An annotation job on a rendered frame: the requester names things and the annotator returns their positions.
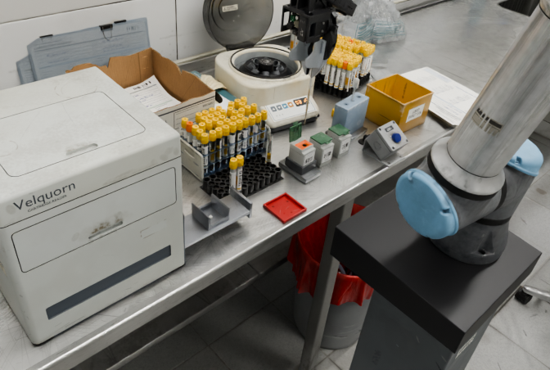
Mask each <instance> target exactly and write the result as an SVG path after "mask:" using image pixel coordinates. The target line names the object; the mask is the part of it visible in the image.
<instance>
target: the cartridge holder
mask: <svg viewBox="0 0 550 370"><path fill-rule="evenodd" d="M316 162H317V161H316V160H313V161H312V162H310V163H308V164H307V165H305V166H303V167H302V166H301V165H299V164H297V163H296V162H294V161H293V160H291V159H290V158H288V156H287V157H286V158H285V159H283V160H280V161H279V163H278V165H279V166H280V167H282V168H283V169H284V170H286V171H287V172H289V173H290V174H292V175H294V176H295V177H297V178H298V179H299V180H300V181H302V182H303V183H308V182H310V181H311V180H313V179H315V178H316V177H318V176H320V175H321V172H322V171H321V170H320V169H317V168H316Z"/></svg>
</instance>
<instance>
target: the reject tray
mask: <svg viewBox="0 0 550 370"><path fill-rule="evenodd" d="M263 207H264V208H265V209H266V210H267V211H268V212H270V213H271V214H272V215H274V216H275V217H276V218H277V219H279V220H280V221H281V222H282V223H287V222H289V221H290V220H292V219H294V218H295V217H297V216H299V215H301V214H303V213H304V212H305V211H307V208H306V207H305V206H303V205H302V204H300V203H299V202H298V201H297V200H296V199H294V198H293V197H292V196H290V195H289V194H287V193H286V192H285V193H283V194H281V195H280V196H277V197H275V198H274V199H272V200H271V201H268V202H266V203H264V204H263Z"/></svg>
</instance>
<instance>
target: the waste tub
mask: <svg viewBox="0 0 550 370"><path fill-rule="evenodd" d="M366 85H367V89H366V93H365V96H367V97H369V101H368V105H367V112H366V115H365V118H366V119H367V120H370V121H371V122H373V123H374V124H376V125H378V126H379V127H381V126H382V125H384V124H387V123H389V122H390V121H392V120H393V121H394V122H395V123H396V124H397V125H398V126H399V128H400V129H401V131H402V132H403V133H404V132H407V131H408V130H410V129H413V128H415V127H417V126H418V125H421V124H424V123H425V120H426V115H427V112H428V109H429V106H430V103H431V98H432V96H433V94H434V92H432V91H431V90H429V89H427V88H425V87H423V86H421V85H420V84H418V83H415V82H413V81H412V80H410V79H407V78H405V77H403V76H402V75H400V74H393V75H390V76H388V77H385V78H383V79H379V80H377V81H374V82H371V83H368V84H366Z"/></svg>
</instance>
